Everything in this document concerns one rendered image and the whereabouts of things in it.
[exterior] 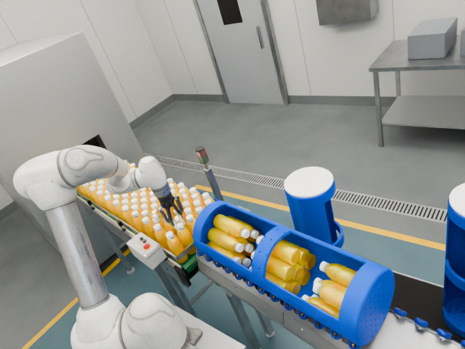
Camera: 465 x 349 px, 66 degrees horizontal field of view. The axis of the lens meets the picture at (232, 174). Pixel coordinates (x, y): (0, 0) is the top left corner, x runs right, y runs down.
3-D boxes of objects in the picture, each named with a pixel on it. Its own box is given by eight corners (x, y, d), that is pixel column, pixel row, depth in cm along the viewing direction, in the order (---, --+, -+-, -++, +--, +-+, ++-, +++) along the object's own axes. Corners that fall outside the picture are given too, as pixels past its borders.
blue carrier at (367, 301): (358, 363, 124) (353, 309, 110) (201, 263, 184) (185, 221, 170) (396, 306, 139) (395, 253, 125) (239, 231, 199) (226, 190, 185)
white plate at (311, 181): (291, 202, 191) (292, 203, 192) (341, 185, 190) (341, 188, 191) (278, 176, 215) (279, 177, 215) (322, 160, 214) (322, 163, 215)
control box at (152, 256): (152, 270, 185) (144, 257, 180) (133, 255, 199) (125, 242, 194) (167, 257, 190) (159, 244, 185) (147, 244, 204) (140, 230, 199)
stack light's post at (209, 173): (250, 280, 289) (207, 171, 231) (247, 278, 292) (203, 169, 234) (254, 276, 291) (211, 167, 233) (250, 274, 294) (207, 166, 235)
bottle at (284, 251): (291, 251, 141) (257, 235, 154) (289, 267, 143) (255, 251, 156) (302, 246, 146) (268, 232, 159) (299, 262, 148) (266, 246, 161)
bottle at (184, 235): (191, 244, 208) (179, 221, 198) (200, 247, 204) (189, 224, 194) (183, 253, 204) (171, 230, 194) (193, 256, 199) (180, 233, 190)
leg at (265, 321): (270, 339, 243) (246, 280, 210) (264, 335, 247) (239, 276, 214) (276, 333, 246) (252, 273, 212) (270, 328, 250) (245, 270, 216)
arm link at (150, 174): (169, 175, 182) (145, 181, 184) (158, 149, 174) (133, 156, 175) (167, 188, 173) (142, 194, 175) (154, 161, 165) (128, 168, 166)
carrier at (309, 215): (317, 303, 238) (358, 290, 237) (291, 204, 191) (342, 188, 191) (304, 271, 262) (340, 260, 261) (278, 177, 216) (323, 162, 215)
